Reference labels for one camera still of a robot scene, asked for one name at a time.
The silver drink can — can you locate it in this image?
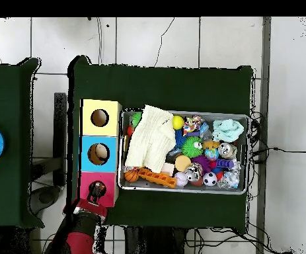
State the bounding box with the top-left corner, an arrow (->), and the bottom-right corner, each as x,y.
217,142 -> 238,160

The small globe ball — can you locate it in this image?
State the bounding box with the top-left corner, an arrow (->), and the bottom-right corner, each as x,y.
204,148 -> 219,161

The colourful patterned cloth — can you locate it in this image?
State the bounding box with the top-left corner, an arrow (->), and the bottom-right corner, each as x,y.
182,114 -> 204,136

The purple bumpy ball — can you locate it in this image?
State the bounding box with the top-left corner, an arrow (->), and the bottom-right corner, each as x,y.
190,155 -> 211,174

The light blue cloth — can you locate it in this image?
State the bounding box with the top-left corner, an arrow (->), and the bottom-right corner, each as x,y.
211,118 -> 245,143

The orange striped tiger plush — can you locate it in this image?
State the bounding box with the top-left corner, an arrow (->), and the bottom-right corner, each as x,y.
88,181 -> 107,203

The small soccer ball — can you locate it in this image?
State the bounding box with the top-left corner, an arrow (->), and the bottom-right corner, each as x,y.
202,171 -> 218,187

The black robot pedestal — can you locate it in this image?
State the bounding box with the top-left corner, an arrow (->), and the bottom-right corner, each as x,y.
124,226 -> 188,254

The yellow ball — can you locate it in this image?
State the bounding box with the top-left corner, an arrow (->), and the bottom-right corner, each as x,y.
171,115 -> 185,131

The dark green table cloth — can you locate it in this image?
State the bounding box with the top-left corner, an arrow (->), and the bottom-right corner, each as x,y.
66,54 -> 254,234
0,57 -> 45,229

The black power cable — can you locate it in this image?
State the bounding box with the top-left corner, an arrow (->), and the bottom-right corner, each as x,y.
250,147 -> 306,157

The clear mesh bin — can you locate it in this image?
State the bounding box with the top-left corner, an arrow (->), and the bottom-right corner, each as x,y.
117,108 -> 250,196

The cream knitted cloth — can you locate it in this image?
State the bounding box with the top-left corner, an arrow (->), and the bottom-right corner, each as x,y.
124,105 -> 177,175

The wooden box with three holes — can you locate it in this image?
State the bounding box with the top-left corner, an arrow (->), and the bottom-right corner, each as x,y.
77,99 -> 122,208

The green spiky toy with eyes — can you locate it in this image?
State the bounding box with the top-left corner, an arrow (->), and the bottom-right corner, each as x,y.
180,136 -> 204,159

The orange plastic block tray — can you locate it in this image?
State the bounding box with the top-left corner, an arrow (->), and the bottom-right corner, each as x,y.
137,167 -> 178,189

